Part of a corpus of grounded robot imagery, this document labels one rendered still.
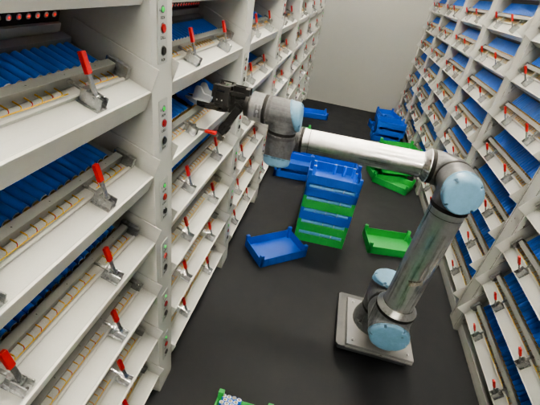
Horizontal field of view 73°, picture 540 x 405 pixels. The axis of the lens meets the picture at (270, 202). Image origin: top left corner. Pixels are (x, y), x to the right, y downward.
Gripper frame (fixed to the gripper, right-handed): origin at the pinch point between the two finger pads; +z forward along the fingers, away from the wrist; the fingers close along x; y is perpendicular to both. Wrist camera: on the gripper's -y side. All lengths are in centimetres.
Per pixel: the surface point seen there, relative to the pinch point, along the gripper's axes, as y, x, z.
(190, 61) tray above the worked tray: 14.7, 14.3, -5.7
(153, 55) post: 20.3, 39.9, -8.6
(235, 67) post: 6.0, -29.3, -5.4
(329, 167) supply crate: -53, -91, -51
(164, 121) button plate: 5.5, 36.5, -9.3
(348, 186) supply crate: -53, -73, -63
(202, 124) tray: -6.0, 4.8, -6.6
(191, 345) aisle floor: -97, 18, -13
